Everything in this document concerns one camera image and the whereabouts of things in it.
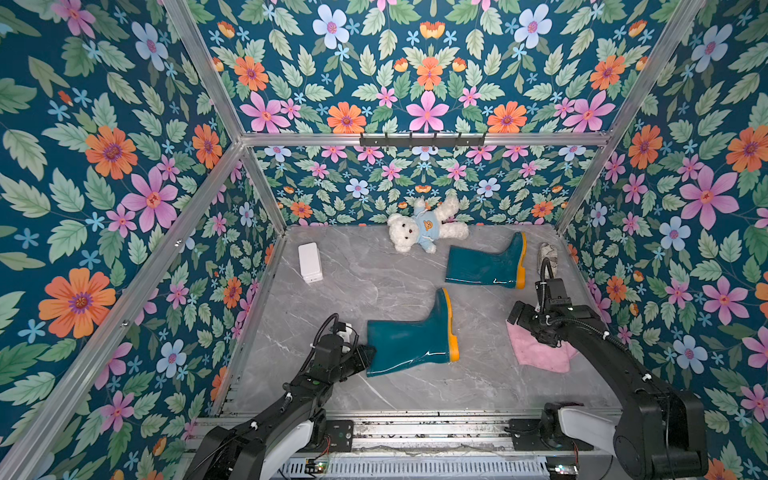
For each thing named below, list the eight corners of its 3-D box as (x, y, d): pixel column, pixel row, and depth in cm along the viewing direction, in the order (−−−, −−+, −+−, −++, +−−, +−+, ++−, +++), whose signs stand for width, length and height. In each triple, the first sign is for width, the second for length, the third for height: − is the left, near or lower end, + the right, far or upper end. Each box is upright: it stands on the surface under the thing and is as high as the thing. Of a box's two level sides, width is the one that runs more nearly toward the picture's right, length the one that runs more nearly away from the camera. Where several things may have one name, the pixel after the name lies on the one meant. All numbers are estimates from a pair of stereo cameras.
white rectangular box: (304, 285, 105) (300, 275, 101) (301, 254, 114) (297, 244, 110) (323, 280, 107) (319, 271, 102) (318, 250, 116) (315, 240, 111)
